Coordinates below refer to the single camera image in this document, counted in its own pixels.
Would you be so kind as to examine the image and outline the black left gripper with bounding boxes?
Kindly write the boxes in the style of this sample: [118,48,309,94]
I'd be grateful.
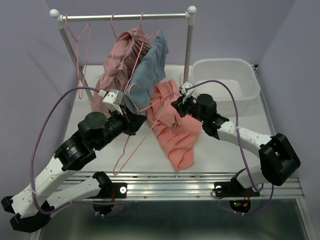
[95,104,148,151]

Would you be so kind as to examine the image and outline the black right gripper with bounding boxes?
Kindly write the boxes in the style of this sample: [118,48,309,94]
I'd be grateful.
[171,93,206,123]

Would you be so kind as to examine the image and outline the coral pink skirt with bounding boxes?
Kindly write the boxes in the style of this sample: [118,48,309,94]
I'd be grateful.
[146,79,202,172]

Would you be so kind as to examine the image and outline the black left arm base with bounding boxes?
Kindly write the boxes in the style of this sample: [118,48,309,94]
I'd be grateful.
[85,182,128,219]

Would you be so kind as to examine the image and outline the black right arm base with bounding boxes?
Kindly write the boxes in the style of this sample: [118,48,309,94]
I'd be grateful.
[211,181,260,215]

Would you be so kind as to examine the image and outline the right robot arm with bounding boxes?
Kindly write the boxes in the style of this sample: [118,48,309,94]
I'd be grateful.
[171,94,301,199]

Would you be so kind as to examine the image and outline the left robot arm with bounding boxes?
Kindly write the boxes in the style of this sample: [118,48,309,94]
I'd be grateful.
[1,107,147,233]

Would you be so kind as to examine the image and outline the blue denim skirt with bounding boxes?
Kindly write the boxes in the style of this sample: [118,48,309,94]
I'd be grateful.
[124,32,169,114]

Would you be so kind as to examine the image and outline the pink denim skirt hanger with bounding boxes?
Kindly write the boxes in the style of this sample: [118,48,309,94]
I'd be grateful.
[124,11,163,92]

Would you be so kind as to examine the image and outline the pink dress hanger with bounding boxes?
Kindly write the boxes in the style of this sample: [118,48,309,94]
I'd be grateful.
[109,12,133,73]

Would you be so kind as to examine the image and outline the white plastic basin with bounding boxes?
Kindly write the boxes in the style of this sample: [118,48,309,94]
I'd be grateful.
[188,58,261,102]

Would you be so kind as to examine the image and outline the dusty pink dress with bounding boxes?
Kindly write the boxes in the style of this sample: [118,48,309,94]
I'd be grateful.
[90,27,153,118]

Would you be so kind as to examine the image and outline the white clothes rack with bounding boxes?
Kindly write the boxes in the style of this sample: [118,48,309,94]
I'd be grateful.
[49,5,198,105]

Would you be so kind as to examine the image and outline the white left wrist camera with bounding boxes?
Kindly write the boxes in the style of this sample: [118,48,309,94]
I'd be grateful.
[98,89,124,115]

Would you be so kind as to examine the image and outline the aluminium rail frame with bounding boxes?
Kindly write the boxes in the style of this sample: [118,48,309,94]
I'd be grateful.
[56,65,320,240]

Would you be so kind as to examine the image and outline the empty pink wire hanger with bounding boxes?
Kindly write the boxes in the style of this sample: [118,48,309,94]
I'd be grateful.
[64,14,92,100]

